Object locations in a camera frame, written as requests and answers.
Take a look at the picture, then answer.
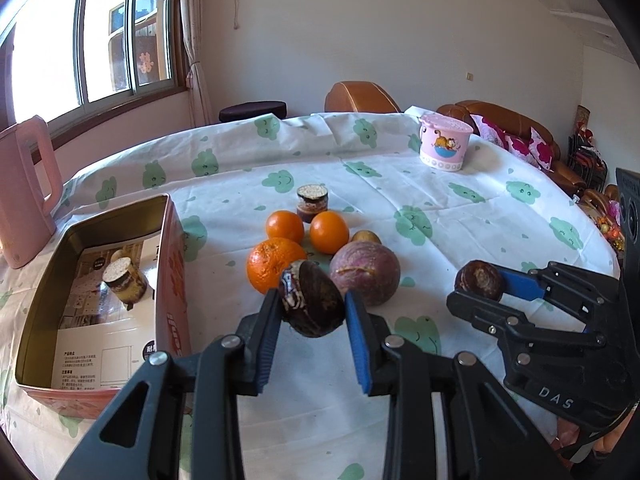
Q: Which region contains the pale pink curtain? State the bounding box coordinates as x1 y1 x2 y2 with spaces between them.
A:
177 0 213 128

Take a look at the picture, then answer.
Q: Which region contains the dark round stool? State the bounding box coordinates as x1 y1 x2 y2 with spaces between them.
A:
219 101 288 123

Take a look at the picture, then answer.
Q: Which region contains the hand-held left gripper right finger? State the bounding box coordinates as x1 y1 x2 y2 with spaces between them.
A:
344 290 573 480

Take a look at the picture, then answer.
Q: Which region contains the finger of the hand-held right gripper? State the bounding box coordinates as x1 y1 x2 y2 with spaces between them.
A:
497 260 621 335
446 288 608 357

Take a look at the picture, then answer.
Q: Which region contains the brown leather sofa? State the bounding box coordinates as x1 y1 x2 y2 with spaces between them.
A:
436 100 591 198

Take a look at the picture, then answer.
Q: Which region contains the floral pink pillow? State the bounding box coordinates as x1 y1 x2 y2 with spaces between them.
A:
470 114 508 148
530 127 557 170
505 132 536 161

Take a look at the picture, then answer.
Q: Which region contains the dark metal rack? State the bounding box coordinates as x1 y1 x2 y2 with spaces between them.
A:
567 105 608 196

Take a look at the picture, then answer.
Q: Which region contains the small orange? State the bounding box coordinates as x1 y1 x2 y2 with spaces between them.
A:
265 210 305 243
309 211 350 255

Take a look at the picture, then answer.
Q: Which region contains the pink metal tin box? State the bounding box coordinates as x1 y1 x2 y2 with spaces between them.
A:
14 193 192 418

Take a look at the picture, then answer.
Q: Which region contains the small cork-lid jar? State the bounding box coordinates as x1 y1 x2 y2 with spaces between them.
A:
102 257 148 303
296 185 329 223

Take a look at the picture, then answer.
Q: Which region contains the dark brown round fruit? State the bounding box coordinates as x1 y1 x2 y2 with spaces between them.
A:
279 259 347 338
455 260 505 302

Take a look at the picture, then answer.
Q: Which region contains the pink kettle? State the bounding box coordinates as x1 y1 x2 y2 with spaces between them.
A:
0 115 64 268

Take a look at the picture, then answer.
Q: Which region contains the person's right hand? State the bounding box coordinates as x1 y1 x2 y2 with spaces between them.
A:
555 407 626 466

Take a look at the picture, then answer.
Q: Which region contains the sliding window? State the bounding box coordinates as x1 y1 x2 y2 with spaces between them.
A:
0 0 188 133

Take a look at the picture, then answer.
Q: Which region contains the large orange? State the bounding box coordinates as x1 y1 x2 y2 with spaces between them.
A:
246 238 308 295

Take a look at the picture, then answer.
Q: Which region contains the brown leather armchair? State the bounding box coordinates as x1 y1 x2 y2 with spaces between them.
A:
580 185 621 216
324 81 402 114

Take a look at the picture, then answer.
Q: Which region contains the pink cartoon cup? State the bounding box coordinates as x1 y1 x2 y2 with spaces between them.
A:
419 113 474 172

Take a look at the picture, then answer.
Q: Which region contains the cluttered low table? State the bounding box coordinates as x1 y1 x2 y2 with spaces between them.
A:
592 205 626 251

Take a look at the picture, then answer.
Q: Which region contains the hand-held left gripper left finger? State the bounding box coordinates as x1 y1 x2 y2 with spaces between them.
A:
55 287 281 480

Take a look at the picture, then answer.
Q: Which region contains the purple passion fruit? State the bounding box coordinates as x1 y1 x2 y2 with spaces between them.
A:
329 241 401 307

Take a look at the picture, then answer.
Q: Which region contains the printed paper leaflet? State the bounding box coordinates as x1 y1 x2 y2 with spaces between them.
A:
52 242 168 391

